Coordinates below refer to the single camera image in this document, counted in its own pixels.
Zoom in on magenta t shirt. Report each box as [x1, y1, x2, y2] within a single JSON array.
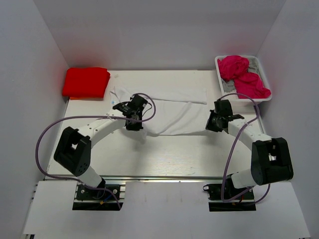
[[217, 55, 271, 99]]

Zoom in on grey garment in basket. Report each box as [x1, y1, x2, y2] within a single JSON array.
[[221, 58, 258, 93]]

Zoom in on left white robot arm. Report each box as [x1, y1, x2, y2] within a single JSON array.
[[53, 95, 148, 199]]

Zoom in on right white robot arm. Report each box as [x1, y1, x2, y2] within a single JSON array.
[[206, 100, 294, 199]]

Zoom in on white t shirt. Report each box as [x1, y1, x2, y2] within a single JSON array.
[[110, 87, 209, 136]]

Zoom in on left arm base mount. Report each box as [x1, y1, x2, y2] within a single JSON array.
[[72, 183, 125, 211]]

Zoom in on white plastic basket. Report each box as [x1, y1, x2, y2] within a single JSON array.
[[215, 55, 272, 105]]

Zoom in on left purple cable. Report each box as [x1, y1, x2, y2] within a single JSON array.
[[35, 93, 157, 210]]

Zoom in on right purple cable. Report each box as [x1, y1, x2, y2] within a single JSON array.
[[216, 93, 271, 206]]

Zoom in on purple cable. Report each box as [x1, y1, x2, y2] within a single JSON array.
[[35, 93, 157, 210], [216, 93, 271, 206]]

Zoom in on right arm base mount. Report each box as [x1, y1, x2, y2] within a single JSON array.
[[202, 176, 256, 212]]

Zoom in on folded red t shirt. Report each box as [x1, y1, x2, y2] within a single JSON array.
[[62, 67, 111, 99]]

